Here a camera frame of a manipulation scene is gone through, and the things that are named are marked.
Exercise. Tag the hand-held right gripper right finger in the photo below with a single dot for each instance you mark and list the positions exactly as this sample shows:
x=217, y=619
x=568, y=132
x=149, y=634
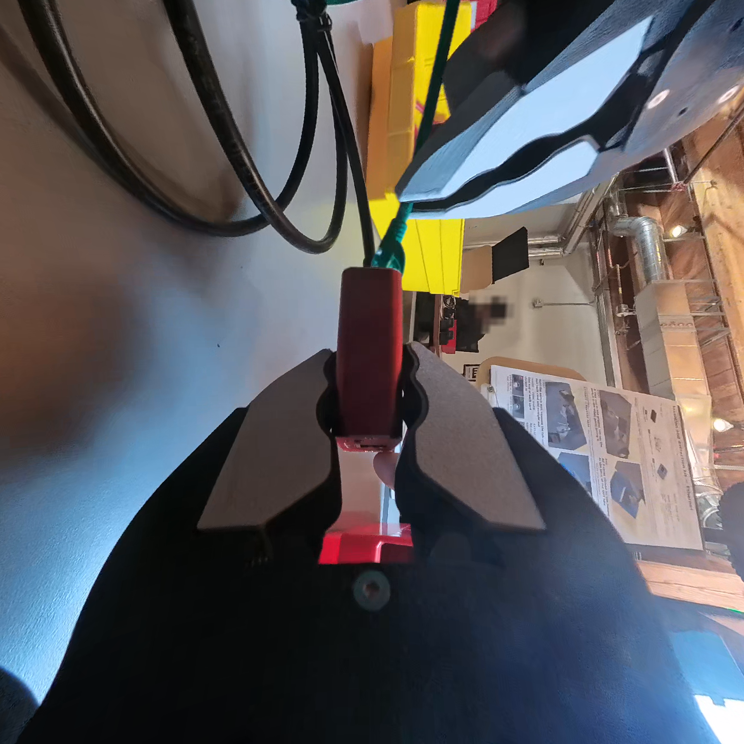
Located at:
x=465, y=459

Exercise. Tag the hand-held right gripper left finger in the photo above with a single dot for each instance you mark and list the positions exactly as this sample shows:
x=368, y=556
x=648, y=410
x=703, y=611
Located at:
x=273, y=459

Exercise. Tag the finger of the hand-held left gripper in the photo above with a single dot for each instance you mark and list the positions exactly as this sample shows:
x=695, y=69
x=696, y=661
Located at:
x=558, y=110
x=535, y=180

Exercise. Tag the red plastic bin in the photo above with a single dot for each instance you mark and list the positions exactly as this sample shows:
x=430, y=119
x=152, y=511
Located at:
x=360, y=546

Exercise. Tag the yellow plastic bin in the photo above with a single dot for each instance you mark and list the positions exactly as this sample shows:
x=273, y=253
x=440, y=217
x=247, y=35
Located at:
x=430, y=261

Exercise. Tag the red ethernet splitter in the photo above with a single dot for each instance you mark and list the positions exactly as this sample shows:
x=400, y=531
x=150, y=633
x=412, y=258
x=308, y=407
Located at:
x=369, y=349

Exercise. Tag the person's right hand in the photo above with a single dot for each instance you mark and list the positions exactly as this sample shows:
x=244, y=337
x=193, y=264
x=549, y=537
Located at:
x=386, y=468

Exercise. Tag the document stand with black sheet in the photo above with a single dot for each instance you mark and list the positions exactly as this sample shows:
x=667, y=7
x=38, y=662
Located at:
x=511, y=256

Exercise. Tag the printed instruction sheet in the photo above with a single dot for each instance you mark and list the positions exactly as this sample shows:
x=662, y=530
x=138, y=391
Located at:
x=639, y=465

